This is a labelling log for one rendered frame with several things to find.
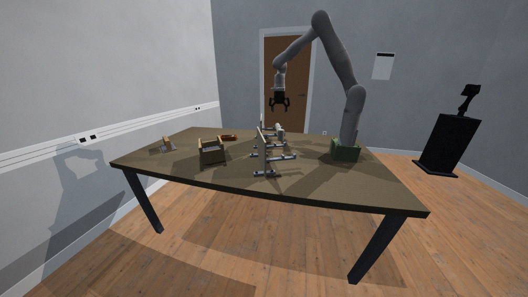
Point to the orange digital multimeter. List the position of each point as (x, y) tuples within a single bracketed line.
[(228, 137)]

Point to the wooden crate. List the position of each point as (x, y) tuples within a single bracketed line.
[(211, 151)]

